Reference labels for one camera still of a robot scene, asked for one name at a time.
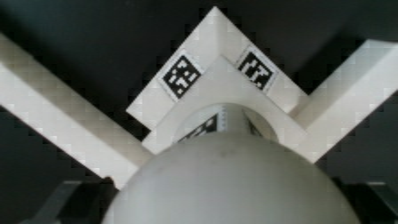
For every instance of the white front fence wall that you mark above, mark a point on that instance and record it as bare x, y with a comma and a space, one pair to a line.
63, 117

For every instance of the white lamp base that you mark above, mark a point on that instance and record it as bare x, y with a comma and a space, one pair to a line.
218, 72

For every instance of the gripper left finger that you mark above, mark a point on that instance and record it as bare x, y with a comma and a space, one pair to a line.
77, 203

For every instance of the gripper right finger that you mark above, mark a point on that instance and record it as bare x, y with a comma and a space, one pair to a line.
374, 200

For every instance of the white lamp bulb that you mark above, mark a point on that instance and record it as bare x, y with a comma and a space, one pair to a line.
230, 179

